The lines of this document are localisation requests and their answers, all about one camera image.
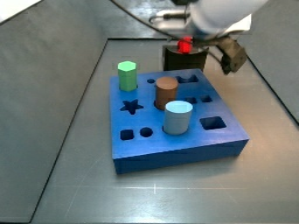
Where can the light blue cylinder peg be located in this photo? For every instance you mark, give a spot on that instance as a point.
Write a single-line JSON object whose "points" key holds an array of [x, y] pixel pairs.
{"points": [[178, 112]]}

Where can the brown cylinder peg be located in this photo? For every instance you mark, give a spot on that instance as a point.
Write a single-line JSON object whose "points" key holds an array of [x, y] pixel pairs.
{"points": [[166, 88]]}

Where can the red square-circle object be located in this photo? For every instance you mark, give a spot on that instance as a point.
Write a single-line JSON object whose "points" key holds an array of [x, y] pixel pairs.
{"points": [[184, 45]]}

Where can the dark grey curved holder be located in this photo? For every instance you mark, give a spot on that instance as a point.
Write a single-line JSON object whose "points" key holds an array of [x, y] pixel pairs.
{"points": [[179, 61]]}

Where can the green hexagonal peg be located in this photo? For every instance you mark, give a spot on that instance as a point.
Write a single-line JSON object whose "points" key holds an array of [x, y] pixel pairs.
{"points": [[127, 75]]}

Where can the blue fixture block with holes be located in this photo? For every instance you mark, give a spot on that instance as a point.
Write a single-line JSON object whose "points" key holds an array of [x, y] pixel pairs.
{"points": [[142, 147]]}

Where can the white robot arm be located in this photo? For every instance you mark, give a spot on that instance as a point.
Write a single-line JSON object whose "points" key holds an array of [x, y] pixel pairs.
{"points": [[218, 17]]}

